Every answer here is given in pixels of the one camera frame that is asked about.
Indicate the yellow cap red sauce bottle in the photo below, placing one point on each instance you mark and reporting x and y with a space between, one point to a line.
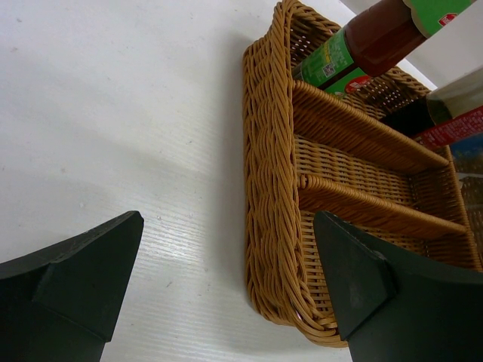
373 42

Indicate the brown wicker divided tray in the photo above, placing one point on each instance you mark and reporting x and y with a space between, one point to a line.
306 151

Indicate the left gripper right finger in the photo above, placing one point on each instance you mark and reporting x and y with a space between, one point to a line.
394 305

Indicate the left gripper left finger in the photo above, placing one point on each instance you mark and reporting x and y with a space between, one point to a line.
62 302

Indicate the black cap clear sauce bottle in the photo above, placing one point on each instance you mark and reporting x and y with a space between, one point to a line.
445 115

